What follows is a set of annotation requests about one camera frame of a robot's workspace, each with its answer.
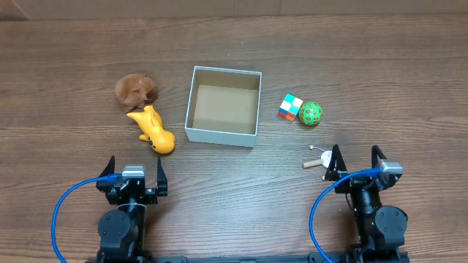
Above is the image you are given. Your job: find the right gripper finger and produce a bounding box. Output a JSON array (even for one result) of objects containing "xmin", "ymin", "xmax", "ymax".
[
  {"xmin": 371, "ymin": 145, "xmax": 387, "ymax": 168},
  {"xmin": 325, "ymin": 144, "xmax": 347, "ymax": 181}
]

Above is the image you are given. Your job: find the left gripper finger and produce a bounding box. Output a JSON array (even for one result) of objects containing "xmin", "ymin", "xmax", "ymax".
[
  {"xmin": 96, "ymin": 156, "xmax": 116, "ymax": 191},
  {"xmin": 156, "ymin": 157, "xmax": 168, "ymax": 197}
]

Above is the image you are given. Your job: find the yellow toy whale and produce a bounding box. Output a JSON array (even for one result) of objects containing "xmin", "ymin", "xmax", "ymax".
[{"xmin": 127, "ymin": 105, "xmax": 176, "ymax": 154}]

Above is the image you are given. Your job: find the colourful puzzle cube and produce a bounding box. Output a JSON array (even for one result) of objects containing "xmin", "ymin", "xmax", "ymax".
[{"xmin": 278, "ymin": 94, "xmax": 303, "ymax": 122}]

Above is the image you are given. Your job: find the brown plush toy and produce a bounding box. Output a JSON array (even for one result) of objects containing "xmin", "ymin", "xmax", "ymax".
[{"xmin": 114, "ymin": 73, "xmax": 159, "ymax": 113}]

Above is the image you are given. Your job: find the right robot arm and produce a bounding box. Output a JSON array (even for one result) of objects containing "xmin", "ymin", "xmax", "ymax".
[{"xmin": 334, "ymin": 145, "xmax": 409, "ymax": 262}]

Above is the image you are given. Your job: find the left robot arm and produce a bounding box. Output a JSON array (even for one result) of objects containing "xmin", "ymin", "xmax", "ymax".
[{"xmin": 96, "ymin": 156, "xmax": 168, "ymax": 263}]

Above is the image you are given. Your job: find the small wooden rattle drum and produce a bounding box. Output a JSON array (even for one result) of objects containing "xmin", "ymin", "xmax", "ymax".
[{"xmin": 302, "ymin": 145, "xmax": 332, "ymax": 169}]

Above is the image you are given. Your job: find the green number ball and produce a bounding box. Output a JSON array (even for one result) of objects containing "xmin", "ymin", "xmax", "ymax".
[{"xmin": 299, "ymin": 102, "xmax": 323, "ymax": 126}]

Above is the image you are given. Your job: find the white cardboard box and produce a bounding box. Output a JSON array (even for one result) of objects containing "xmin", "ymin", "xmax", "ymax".
[{"xmin": 184, "ymin": 66, "xmax": 263, "ymax": 148}]

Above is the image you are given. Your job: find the left blue cable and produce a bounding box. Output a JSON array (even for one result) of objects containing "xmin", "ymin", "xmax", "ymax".
[{"xmin": 50, "ymin": 173, "xmax": 122, "ymax": 263}]

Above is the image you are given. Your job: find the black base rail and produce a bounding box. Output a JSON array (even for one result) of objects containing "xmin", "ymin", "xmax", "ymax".
[{"xmin": 84, "ymin": 251, "xmax": 410, "ymax": 263}]

